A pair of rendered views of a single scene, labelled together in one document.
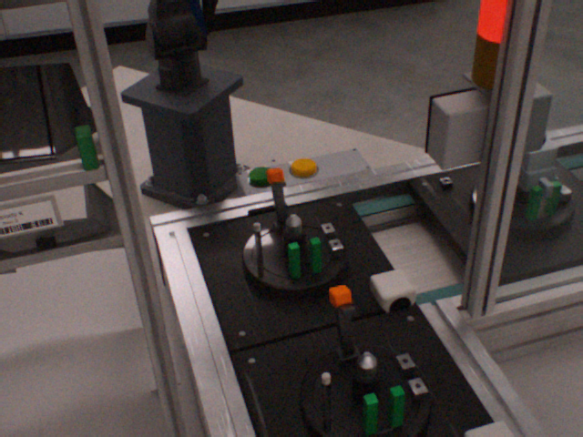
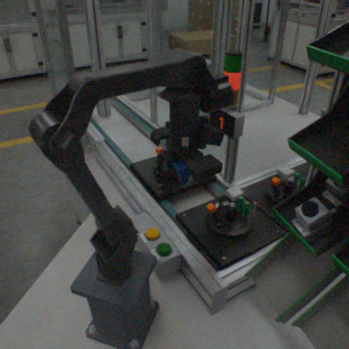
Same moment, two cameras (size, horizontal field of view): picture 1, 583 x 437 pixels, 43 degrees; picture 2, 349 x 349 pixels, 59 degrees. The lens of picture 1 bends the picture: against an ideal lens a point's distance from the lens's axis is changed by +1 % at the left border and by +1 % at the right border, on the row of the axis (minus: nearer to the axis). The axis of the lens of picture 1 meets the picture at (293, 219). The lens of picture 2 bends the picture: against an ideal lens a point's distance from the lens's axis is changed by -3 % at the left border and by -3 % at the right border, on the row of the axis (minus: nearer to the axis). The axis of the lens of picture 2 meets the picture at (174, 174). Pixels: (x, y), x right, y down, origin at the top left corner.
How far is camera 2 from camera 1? 1.25 m
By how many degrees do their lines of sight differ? 79
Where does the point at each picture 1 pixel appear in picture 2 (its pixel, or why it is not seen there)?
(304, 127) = (54, 273)
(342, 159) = (139, 222)
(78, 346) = (281, 332)
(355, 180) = (157, 215)
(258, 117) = (37, 302)
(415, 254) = (190, 204)
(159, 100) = (140, 278)
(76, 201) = not seen: outside the picture
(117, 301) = (244, 327)
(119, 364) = not seen: hidden behind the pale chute
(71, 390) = not seen: hidden behind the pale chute
